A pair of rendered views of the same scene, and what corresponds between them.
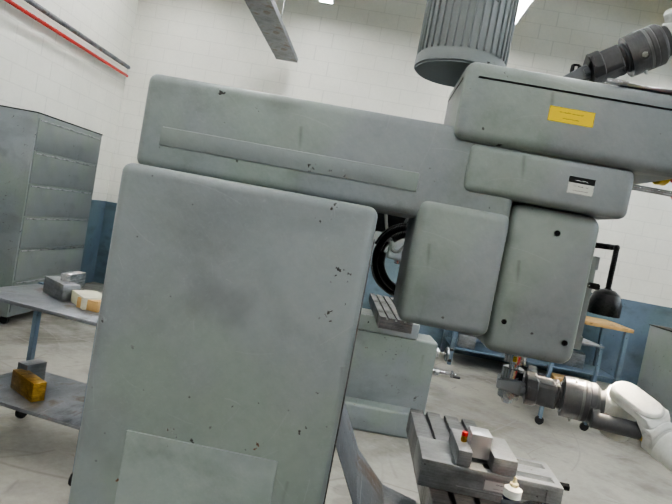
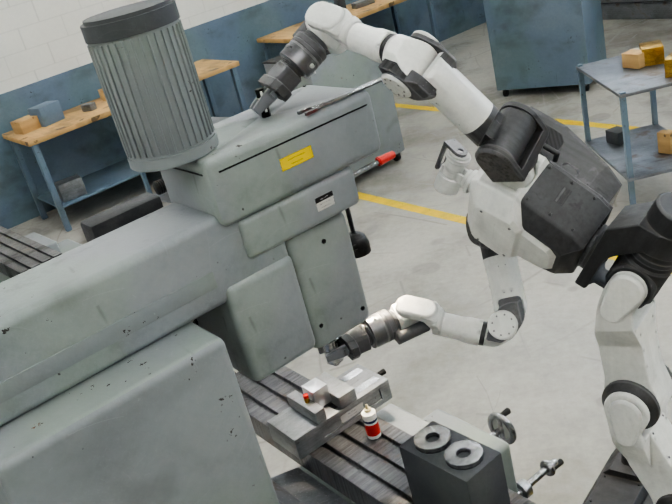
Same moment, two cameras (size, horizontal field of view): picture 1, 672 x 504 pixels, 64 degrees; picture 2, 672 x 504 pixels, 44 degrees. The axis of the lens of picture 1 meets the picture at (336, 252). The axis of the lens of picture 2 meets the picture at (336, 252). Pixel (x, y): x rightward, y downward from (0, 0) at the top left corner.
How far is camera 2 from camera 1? 112 cm
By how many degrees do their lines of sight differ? 40
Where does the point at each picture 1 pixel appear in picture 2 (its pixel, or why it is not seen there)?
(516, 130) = (266, 194)
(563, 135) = (298, 175)
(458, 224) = (261, 288)
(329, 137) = (126, 296)
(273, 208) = (149, 399)
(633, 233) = not seen: outside the picture
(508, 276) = (308, 294)
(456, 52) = (184, 156)
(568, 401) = (378, 338)
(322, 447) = not seen: outside the picture
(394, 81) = not seen: outside the picture
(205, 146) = (22, 385)
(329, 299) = (226, 423)
